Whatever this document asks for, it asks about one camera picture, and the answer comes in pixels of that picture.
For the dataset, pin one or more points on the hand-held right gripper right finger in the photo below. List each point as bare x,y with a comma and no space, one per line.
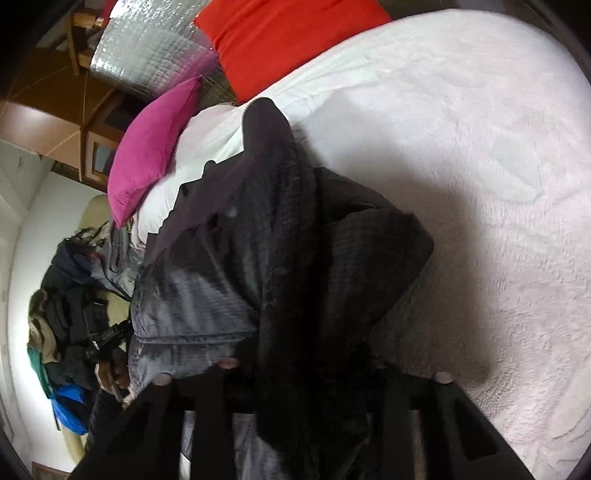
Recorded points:
397,415

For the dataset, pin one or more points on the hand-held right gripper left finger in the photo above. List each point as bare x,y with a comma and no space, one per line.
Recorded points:
214,410

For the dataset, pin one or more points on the black quilted jacket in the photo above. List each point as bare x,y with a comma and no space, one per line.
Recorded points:
295,258

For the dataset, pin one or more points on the pile of dark clothes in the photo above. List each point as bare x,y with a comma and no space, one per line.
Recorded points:
69,314

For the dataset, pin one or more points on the person's left hand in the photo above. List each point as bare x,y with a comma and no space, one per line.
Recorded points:
115,376

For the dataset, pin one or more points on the blue cloth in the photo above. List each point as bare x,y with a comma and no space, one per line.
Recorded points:
71,408

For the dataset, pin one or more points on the magenta pillow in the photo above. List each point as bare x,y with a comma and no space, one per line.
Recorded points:
147,147

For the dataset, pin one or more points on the wooden chair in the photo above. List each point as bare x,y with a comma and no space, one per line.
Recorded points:
81,41

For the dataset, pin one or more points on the red pillow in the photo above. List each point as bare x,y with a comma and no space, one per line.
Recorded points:
277,41

